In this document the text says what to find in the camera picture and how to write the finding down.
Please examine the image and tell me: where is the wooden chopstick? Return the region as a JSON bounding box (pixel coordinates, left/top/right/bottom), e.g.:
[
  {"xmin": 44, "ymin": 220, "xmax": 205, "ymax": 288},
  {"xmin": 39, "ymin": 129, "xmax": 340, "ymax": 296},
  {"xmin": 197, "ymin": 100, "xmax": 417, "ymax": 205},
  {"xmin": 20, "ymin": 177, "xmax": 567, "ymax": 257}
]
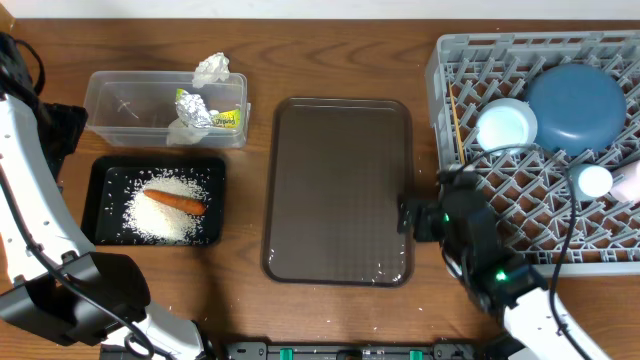
[{"xmin": 448, "ymin": 81, "xmax": 466, "ymax": 166}]

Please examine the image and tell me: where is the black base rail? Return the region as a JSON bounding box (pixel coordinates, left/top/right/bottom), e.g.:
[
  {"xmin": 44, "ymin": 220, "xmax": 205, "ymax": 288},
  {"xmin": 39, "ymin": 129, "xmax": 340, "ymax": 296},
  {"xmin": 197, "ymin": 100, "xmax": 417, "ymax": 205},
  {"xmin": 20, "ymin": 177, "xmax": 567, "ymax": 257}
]
[{"xmin": 223, "ymin": 342, "xmax": 481, "ymax": 360}]

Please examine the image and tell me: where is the dark blue plate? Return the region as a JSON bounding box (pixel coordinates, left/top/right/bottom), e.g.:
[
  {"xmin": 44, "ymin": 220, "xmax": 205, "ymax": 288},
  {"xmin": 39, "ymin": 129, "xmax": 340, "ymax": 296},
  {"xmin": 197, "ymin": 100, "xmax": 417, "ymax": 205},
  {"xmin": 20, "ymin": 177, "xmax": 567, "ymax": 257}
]
[{"xmin": 524, "ymin": 64, "xmax": 626, "ymax": 156}]

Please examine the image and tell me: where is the pile of white rice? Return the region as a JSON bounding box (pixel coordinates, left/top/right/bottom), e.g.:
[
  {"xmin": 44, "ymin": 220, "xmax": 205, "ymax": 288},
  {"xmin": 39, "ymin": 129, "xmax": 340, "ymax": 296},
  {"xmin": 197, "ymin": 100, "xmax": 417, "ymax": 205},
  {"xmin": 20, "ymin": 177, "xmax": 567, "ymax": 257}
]
[{"xmin": 94, "ymin": 167, "xmax": 211, "ymax": 245}]

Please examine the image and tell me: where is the yellow silver snack wrapper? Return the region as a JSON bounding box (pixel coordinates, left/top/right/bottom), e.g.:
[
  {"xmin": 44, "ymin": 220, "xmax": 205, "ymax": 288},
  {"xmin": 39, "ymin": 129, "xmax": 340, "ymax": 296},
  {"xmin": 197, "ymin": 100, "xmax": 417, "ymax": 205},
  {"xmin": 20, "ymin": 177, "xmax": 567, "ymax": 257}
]
[{"xmin": 175, "ymin": 88, "xmax": 241, "ymax": 129}]

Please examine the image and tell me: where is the white paper napkin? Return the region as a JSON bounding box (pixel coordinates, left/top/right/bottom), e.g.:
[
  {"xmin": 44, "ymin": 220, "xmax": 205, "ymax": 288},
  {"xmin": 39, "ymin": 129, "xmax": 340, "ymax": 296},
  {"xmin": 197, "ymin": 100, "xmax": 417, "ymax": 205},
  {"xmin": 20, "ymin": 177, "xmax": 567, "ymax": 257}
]
[{"xmin": 192, "ymin": 52, "xmax": 230, "ymax": 88}]

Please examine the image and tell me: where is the black tray bin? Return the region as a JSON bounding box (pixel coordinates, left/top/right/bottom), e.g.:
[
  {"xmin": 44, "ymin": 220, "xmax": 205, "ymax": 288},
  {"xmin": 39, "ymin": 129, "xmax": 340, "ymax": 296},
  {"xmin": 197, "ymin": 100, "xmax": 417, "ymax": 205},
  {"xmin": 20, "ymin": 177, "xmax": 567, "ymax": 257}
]
[{"xmin": 81, "ymin": 155, "xmax": 226, "ymax": 246}]

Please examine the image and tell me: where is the brown serving tray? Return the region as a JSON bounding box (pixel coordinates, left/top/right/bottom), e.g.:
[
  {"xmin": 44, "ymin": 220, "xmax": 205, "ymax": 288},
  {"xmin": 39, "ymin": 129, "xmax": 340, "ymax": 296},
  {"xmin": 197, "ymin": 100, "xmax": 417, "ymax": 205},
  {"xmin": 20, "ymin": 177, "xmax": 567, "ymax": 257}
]
[{"xmin": 262, "ymin": 97, "xmax": 414, "ymax": 288}]

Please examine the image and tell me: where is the white cup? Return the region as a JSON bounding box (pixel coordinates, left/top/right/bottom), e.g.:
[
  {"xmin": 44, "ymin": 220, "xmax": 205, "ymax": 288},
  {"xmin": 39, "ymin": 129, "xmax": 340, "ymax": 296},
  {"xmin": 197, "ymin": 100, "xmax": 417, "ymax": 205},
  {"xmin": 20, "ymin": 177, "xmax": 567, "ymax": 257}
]
[{"xmin": 610, "ymin": 161, "xmax": 640, "ymax": 203}]

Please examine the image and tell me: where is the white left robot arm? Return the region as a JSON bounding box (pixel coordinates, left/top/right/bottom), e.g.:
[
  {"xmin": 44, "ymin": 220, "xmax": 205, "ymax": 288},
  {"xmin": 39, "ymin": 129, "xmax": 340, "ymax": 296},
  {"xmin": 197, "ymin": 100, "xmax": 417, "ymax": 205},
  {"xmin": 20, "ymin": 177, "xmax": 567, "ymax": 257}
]
[{"xmin": 1, "ymin": 95, "xmax": 207, "ymax": 359}]

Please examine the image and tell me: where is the clear plastic bin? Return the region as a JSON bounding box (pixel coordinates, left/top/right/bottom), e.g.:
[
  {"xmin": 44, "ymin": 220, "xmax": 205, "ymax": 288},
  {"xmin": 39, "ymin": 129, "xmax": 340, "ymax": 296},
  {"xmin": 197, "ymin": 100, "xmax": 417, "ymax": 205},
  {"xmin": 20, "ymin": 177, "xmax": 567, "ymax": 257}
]
[{"xmin": 84, "ymin": 71, "xmax": 250, "ymax": 148}]

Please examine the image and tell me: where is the light blue cup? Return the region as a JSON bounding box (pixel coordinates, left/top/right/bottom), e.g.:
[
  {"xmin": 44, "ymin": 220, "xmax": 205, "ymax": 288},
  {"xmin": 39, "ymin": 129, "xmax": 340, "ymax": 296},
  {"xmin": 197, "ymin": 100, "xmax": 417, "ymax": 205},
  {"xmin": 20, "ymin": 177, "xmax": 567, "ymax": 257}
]
[{"xmin": 568, "ymin": 164, "xmax": 613, "ymax": 202}]

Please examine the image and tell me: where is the grey dishwasher rack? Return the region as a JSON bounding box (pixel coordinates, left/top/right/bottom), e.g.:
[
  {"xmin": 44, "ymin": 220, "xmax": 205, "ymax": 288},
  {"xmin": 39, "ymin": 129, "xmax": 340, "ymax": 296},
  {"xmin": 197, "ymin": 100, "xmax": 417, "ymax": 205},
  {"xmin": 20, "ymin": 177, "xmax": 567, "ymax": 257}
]
[{"xmin": 425, "ymin": 30, "xmax": 639, "ymax": 276}]

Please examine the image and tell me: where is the light blue bowl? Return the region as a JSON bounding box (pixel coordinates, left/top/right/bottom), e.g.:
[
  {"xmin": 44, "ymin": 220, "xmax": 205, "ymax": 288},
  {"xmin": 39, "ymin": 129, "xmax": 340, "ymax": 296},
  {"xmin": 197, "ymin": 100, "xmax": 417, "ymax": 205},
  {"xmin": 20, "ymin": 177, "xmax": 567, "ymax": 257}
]
[{"xmin": 476, "ymin": 98, "xmax": 538, "ymax": 154}]

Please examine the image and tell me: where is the orange carrot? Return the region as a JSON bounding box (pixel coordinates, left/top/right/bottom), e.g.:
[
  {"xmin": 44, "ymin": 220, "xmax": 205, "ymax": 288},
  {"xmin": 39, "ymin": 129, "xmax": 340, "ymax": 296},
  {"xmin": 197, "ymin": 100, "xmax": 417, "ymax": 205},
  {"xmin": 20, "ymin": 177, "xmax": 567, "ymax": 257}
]
[{"xmin": 143, "ymin": 189, "xmax": 206, "ymax": 216}]

